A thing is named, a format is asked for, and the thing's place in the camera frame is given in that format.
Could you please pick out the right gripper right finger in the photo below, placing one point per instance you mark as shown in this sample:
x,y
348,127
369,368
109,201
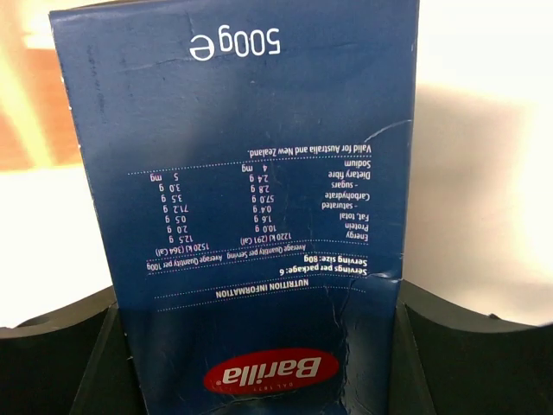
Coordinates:
x,y
450,360

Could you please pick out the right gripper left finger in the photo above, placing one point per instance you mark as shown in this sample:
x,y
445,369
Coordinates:
x,y
73,360

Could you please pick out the blue Barilla pasta box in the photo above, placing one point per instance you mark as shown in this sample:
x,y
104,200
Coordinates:
x,y
249,167

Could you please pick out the wooden two-tier shelf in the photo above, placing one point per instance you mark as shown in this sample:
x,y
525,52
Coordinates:
x,y
36,126

